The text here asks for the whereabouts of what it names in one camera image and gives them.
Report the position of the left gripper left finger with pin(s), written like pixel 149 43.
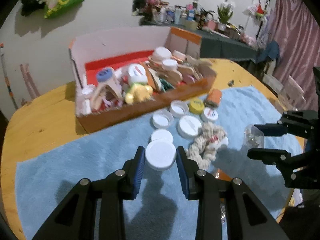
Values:
pixel 134 170

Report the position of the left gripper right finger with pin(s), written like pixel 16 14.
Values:
pixel 187 169

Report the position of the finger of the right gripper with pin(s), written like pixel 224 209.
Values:
pixel 270 156
pixel 272 130

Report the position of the clear plastic jar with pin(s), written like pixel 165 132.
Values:
pixel 253 140

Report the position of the large white jar lid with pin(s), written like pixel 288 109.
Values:
pixel 160 54

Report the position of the plain white cap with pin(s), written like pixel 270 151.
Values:
pixel 160 155

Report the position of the large white printed lid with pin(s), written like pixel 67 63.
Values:
pixel 189 127

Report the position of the small white flat cap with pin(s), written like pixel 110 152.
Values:
pixel 162 134

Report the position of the upturned white cap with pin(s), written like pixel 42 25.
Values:
pixel 178 108
pixel 162 119

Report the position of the white cap red logo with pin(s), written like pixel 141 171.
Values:
pixel 209 115

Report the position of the orange spool on towel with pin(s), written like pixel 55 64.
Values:
pixel 213 99

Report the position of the yellow bottle cap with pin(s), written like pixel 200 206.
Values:
pixel 196 106

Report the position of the yellow flower toy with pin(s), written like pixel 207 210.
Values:
pixel 138 93

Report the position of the orange cardboard box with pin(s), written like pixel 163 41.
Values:
pixel 101 105

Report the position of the white cap with red print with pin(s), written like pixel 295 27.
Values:
pixel 136 70

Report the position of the blue numbered cap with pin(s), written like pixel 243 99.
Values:
pixel 105 74

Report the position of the dark green tablecloth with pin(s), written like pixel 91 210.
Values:
pixel 216 46

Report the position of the pink curtain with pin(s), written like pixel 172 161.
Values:
pixel 297 33

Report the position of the white round lid in box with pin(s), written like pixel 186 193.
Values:
pixel 169 64

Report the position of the potted green plant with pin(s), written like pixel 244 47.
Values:
pixel 225 12

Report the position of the cream knitted rope toy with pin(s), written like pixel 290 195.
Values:
pixel 204 148

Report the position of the orange handled broom stick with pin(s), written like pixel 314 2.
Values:
pixel 6 79

